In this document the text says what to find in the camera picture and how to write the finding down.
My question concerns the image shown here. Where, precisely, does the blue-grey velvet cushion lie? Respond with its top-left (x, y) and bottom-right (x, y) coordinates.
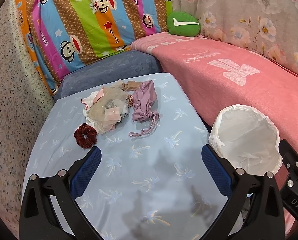
top-left (54, 50), bottom-right (162, 101)

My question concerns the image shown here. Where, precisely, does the dark red velvet scrunchie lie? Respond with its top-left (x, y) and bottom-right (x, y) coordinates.
top-left (74, 123), bottom-right (97, 149)

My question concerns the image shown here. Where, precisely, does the grey floral bed cover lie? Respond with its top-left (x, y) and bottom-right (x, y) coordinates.
top-left (172, 0), bottom-right (298, 75)

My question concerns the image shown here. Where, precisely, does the striped monkey cartoon pillow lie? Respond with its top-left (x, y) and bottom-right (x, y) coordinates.
top-left (15, 0), bottom-right (172, 95)

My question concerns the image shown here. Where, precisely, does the purple drawstring fabric pouch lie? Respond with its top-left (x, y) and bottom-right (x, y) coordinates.
top-left (128, 80), bottom-right (160, 138)

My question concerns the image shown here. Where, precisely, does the light blue palm-print cloth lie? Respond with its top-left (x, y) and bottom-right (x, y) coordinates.
top-left (19, 73), bottom-right (227, 239)

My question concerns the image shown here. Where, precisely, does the white bag lined trash bin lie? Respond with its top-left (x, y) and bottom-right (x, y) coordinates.
top-left (208, 105), bottom-right (282, 176)

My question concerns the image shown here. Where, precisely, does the white cloth piece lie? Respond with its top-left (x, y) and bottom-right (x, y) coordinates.
top-left (81, 88), bottom-right (104, 117)

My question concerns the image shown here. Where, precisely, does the pink patterned scrunchie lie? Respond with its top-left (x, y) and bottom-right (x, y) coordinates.
top-left (126, 94), bottom-right (133, 107)

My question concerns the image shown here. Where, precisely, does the tan nylon stocking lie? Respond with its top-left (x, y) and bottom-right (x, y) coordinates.
top-left (121, 81), bottom-right (141, 92)

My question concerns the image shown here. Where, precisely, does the green round plush cushion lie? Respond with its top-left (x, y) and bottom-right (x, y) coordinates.
top-left (167, 11), bottom-right (200, 37)

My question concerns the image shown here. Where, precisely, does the beige sheer tulle fabric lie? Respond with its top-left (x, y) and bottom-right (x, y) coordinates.
top-left (86, 80), bottom-right (128, 134)

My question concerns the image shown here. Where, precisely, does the pink towel blanket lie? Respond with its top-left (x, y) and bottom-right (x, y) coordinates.
top-left (130, 32), bottom-right (298, 235)

